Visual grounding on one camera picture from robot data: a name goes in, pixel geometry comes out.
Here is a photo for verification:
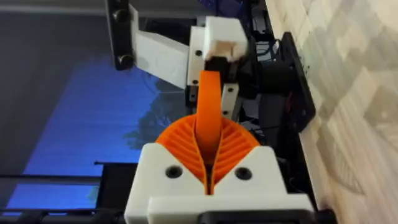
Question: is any blue lit screen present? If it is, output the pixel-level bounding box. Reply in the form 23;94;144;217
6;54;187;215

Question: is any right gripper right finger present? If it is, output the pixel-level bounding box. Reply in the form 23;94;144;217
212;117;289;197

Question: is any black rail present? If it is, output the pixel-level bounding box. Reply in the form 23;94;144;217
276;130;338;224

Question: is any black upright wrist plate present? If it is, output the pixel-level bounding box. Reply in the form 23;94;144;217
104;0;137;71

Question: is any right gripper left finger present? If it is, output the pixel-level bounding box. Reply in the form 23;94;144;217
124;114;209;224

